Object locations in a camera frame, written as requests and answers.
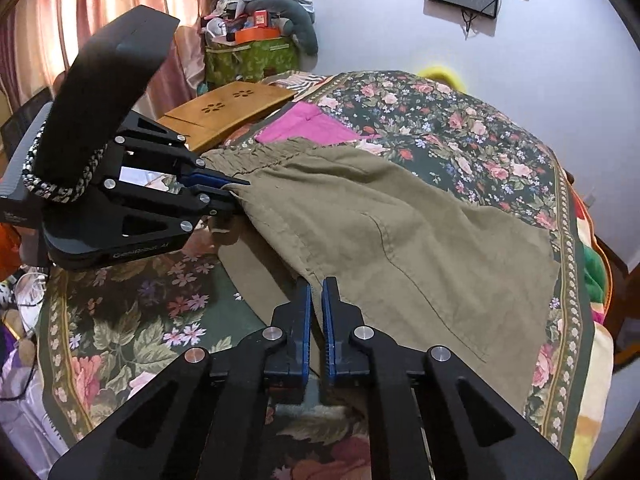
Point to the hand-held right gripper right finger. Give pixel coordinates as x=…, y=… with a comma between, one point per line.
x=327, y=325

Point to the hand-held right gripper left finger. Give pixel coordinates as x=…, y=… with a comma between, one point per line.
x=304, y=320

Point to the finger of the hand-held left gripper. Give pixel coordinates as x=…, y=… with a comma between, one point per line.
x=200, y=199
x=200, y=178

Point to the olive green pants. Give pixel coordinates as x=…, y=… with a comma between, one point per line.
x=375, y=240

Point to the wooden lap table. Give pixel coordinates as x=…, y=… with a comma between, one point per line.
x=225, y=107

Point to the pink cloth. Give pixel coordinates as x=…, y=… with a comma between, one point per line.
x=305, y=125

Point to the green floral storage bag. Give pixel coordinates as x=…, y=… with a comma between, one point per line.
x=250, y=60

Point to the striped cloth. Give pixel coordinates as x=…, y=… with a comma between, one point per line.
x=300, y=84

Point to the orange box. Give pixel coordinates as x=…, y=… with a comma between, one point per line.
x=257, y=35

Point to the red box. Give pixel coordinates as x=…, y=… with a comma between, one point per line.
x=261, y=18

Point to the grey plush toy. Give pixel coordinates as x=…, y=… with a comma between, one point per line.
x=300, y=25

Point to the floral bed blanket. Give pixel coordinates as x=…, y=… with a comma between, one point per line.
x=475, y=160

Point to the yellow plastic item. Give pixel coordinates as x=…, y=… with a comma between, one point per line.
x=440, y=72

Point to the white purple cloth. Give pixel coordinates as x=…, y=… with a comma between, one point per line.
x=25, y=400

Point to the colourful fleece blanket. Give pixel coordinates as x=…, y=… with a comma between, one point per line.
x=595, y=270

